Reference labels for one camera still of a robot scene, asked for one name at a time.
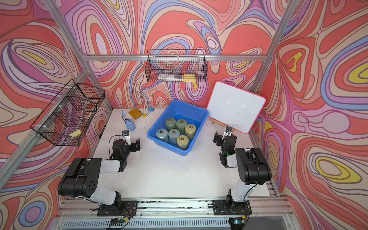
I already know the yellow leather wallet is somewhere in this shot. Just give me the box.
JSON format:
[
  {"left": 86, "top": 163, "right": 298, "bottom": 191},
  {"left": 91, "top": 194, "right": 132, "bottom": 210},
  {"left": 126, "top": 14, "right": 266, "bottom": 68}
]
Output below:
[{"left": 128, "top": 108, "right": 143, "bottom": 120}]

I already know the black wire basket back wall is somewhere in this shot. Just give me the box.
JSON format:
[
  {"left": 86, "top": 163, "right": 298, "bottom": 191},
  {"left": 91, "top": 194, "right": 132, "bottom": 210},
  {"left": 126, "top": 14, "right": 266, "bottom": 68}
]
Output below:
[{"left": 145, "top": 48, "right": 208, "bottom": 82}]

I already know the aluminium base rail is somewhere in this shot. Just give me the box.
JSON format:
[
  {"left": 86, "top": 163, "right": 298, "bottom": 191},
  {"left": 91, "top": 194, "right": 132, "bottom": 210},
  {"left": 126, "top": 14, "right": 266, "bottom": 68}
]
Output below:
[{"left": 48, "top": 196, "right": 301, "bottom": 230}]

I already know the blue binder clip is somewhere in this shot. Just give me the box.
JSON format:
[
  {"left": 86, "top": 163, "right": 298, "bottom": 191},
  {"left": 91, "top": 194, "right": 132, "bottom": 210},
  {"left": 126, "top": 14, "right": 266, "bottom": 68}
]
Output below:
[{"left": 146, "top": 107, "right": 155, "bottom": 116}]

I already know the wooden easel stand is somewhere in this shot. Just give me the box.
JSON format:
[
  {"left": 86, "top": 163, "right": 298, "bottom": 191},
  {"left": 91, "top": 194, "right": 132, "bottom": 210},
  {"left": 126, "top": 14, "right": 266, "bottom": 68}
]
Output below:
[{"left": 210, "top": 117, "right": 235, "bottom": 133}]

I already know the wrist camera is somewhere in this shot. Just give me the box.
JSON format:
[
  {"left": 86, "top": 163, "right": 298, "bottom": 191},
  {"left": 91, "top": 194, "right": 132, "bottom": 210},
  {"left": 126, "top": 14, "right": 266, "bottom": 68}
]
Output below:
[
  {"left": 224, "top": 126, "right": 232, "bottom": 137},
  {"left": 122, "top": 130, "right": 131, "bottom": 146}
]

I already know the black wire basket wall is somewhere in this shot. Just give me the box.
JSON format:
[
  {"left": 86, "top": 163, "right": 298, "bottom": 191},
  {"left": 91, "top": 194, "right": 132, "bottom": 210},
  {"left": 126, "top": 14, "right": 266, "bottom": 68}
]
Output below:
[
  {"left": 31, "top": 80, "right": 105, "bottom": 147},
  {"left": 145, "top": 48, "right": 208, "bottom": 82}
]

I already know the black wire basket left wall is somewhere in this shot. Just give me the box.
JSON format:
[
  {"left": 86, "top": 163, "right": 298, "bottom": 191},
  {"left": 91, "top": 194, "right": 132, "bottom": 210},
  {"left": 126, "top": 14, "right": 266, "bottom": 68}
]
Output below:
[{"left": 31, "top": 80, "right": 105, "bottom": 147}]

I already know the yellow sponge in left basket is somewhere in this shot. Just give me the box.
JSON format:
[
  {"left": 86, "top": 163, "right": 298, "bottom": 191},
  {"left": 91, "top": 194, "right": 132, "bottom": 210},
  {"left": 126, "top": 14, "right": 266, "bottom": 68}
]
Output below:
[{"left": 69, "top": 129, "right": 82, "bottom": 138}]

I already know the yellow item in back basket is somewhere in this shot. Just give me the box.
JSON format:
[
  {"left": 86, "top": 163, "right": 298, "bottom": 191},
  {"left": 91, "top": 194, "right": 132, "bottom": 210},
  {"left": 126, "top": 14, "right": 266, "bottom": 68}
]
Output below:
[{"left": 183, "top": 73, "right": 196, "bottom": 82}]

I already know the blue plastic basket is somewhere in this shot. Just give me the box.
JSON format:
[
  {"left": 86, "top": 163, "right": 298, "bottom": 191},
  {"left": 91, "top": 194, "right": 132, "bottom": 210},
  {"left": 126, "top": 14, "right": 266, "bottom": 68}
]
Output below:
[{"left": 147, "top": 100, "right": 209, "bottom": 156}]

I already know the white tube in back basket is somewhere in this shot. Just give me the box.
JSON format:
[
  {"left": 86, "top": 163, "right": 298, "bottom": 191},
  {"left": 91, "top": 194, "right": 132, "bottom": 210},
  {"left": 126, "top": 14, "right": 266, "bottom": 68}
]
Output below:
[{"left": 158, "top": 74, "right": 184, "bottom": 81}]

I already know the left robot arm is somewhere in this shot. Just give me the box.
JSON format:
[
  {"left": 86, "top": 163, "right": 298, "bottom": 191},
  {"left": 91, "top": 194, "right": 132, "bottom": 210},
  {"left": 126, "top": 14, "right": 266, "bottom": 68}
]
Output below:
[{"left": 57, "top": 139, "right": 140, "bottom": 218}]

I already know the white board pink frame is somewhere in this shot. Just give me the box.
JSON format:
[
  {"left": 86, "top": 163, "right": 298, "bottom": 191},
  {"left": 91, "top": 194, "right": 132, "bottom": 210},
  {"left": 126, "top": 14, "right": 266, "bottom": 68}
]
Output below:
[{"left": 207, "top": 81, "right": 266, "bottom": 134}]

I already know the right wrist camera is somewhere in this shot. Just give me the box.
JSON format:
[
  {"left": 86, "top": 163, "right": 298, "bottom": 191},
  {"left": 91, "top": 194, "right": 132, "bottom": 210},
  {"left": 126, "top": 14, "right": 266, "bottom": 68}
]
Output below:
[{"left": 224, "top": 126, "right": 232, "bottom": 137}]

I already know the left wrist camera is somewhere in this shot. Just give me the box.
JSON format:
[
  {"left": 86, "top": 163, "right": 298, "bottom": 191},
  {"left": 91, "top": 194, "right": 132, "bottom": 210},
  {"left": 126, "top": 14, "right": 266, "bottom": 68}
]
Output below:
[{"left": 122, "top": 130, "right": 131, "bottom": 146}]

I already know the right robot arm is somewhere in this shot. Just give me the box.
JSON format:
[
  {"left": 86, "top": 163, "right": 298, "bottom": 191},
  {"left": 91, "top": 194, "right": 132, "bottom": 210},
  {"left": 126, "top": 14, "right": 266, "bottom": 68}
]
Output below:
[{"left": 211, "top": 131, "right": 272, "bottom": 216}]

